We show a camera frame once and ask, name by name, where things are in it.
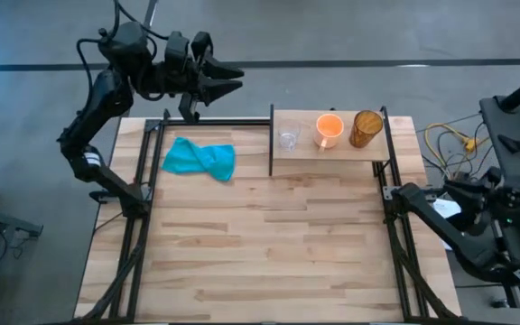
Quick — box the amber faceted plastic tumbler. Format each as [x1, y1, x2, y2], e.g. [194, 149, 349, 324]
[348, 109, 385, 149]

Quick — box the white mug with orange inside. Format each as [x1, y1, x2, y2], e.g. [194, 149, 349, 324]
[312, 112, 346, 151]

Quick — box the clear glass mug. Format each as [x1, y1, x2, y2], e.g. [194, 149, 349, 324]
[277, 121, 302, 153]

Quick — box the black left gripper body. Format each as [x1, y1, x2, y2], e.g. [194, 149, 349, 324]
[153, 31, 214, 124]

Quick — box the yellow cable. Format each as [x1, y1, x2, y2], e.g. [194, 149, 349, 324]
[424, 122, 481, 169]

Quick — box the wooden shelf with black legs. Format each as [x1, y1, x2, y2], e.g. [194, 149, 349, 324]
[268, 103, 392, 178]

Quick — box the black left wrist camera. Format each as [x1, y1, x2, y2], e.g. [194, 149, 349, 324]
[164, 30, 191, 76]

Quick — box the black aluminium table frame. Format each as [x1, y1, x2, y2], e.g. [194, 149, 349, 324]
[77, 107, 462, 325]

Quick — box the grey metal rod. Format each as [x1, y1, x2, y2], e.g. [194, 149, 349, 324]
[144, 0, 160, 29]

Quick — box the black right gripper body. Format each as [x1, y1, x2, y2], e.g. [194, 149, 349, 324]
[483, 178, 520, 214]

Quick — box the grey desk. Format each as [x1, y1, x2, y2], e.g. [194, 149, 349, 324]
[0, 202, 44, 238]

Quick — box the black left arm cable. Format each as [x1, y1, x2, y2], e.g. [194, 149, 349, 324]
[75, 0, 171, 98]

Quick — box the white paper sheet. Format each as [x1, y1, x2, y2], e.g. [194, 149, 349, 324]
[432, 198, 462, 221]

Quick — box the teal cloth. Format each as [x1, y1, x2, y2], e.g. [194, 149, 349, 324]
[161, 136, 237, 182]

